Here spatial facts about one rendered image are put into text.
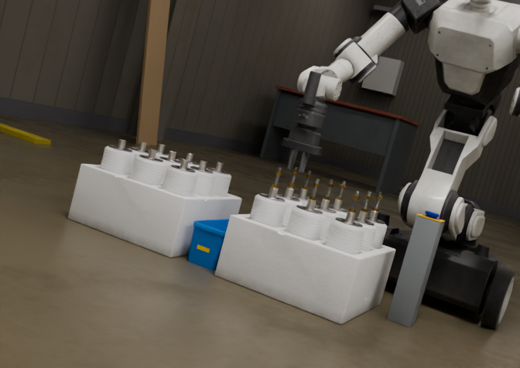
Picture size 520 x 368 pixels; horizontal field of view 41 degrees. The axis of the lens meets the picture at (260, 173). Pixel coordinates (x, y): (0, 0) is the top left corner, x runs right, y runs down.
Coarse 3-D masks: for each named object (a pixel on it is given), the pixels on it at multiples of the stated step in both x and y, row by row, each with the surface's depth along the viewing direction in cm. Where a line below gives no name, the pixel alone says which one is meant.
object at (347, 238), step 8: (336, 224) 185; (344, 224) 184; (328, 232) 187; (336, 232) 185; (344, 232) 184; (352, 232) 184; (360, 232) 185; (328, 240) 186; (336, 240) 184; (344, 240) 184; (352, 240) 184; (360, 240) 186; (336, 248) 184; (344, 248) 184; (352, 248) 184
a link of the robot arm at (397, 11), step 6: (396, 6) 224; (402, 6) 225; (390, 12) 224; (396, 12) 223; (402, 12) 222; (408, 12) 224; (396, 18) 222; (402, 18) 222; (408, 18) 227; (402, 24) 223; (408, 24) 223
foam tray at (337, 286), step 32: (256, 224) 191; (224, 256) 195; (256, 256) 191; (288, 256) 187; (320, 256) 183; (352, 256) 180; (384, 256) 202; (256, 288) 190; (288, 288) 186; (320, 288) 183; (352, 288) 180; (384, 288) 214
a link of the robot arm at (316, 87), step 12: (312, 72) 199; (312, 84) 199; (324, 84) 201; (336, 84) 200; (312, 96) 199; (324, 96) 202; (336, 96) 203; (300, 108) 204; (312, 108) 202; (324, 108) 203
